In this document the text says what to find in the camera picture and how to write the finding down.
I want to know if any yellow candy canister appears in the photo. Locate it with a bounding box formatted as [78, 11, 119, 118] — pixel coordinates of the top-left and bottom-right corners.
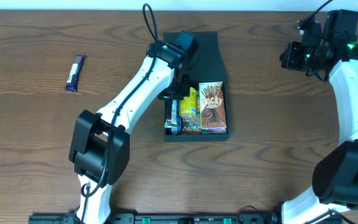
[179, 87, 198, 118]

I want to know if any dark green flip-lid box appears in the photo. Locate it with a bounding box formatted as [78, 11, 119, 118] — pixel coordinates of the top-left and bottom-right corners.
[163, 31, 230, 142]

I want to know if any green white candy bar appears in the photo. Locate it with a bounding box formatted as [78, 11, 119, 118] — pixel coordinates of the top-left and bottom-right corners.
[164, 98, 180, 135]

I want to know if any green gummy worms bag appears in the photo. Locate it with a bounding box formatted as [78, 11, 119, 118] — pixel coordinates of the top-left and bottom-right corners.
[180, 93, 203, 135]

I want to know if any brown Pocky box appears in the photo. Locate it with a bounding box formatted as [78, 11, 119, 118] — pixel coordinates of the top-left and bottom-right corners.
[199, 82, 227, 129]

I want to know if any blue cookie package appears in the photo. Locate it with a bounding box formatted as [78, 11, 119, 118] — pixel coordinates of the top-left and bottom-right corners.
[165, 99, 183, 136]

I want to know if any yellow green Pretz box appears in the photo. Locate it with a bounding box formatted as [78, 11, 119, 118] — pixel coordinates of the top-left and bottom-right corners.
[201, 128, 227, 135]

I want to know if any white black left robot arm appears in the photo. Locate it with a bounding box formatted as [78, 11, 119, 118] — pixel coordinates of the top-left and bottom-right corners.
[68, 31, 199, 223]

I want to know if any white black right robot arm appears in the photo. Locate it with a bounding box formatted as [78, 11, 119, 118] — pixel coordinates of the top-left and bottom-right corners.
[272, 9, 358, 223]

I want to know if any purple candy bar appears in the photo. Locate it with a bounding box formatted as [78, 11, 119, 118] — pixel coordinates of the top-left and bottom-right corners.
[65, 55, 86, 92]

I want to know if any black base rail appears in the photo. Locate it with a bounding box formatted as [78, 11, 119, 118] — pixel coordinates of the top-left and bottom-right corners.
[28, 205, 283, 224]

